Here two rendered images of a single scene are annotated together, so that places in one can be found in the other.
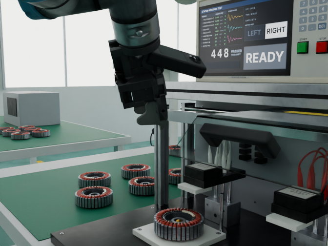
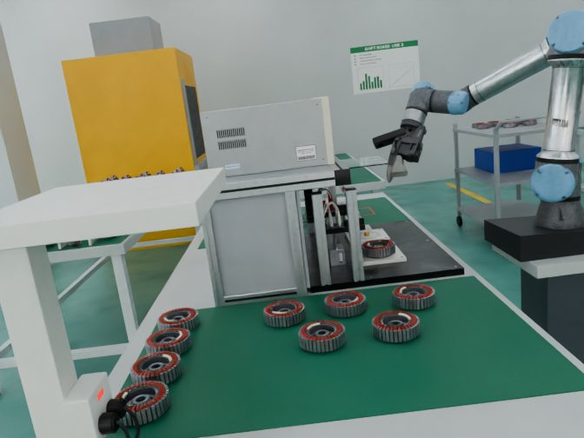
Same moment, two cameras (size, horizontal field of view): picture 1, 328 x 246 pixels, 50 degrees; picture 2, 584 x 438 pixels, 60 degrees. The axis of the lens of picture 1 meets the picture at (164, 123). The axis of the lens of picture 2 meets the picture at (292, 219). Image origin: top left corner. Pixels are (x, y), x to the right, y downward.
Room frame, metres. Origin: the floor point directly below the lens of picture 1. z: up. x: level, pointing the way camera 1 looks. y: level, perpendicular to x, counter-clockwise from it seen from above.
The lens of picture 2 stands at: (2.21, 0.77, 1.32)
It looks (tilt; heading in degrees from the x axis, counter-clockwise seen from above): 13 degrees down; 219
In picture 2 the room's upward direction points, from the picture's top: 7 degrees counter-clockwise
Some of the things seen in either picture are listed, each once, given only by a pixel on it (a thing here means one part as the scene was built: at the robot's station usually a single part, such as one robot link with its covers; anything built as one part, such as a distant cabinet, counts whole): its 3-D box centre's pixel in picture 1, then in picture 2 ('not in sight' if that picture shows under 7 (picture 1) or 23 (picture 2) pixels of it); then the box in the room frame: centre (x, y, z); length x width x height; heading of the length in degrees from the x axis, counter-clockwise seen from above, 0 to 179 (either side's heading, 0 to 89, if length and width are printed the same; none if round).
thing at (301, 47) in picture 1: (302, 47); not in sight; (0.67, -0.26, 1.18); 0.02 x 0.01 x 0.02; 39
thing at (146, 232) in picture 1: (178, 234); (379, 255); (0.75, -0.03, 0.78); 0.15 x 0.15 x 0.01; 39
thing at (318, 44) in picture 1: (321, 47); not in sight; (0.64, -0.28, 1.18); 0.02 x 0.01 x 0.02; 39
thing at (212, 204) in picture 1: (222, 209); (336, 254); (0.84, -0.15, 0.80); 0.08 x 0.05 x 0.06; 39
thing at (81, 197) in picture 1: (94, 196); (413, 296); (1.02, 0.21, 0.77); 0.11 x 0.11 x 0.04
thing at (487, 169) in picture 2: not in sight; (510, 175); (-2.12, -0.35, 0.51); 1.01 x 0.60 x 1.01; 39
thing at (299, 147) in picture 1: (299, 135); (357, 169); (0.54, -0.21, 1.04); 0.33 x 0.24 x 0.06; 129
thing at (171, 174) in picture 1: (180, 175); (284, 313); (1.25, -0.06, 0.77); 0.11 x 0.11 x 0.04
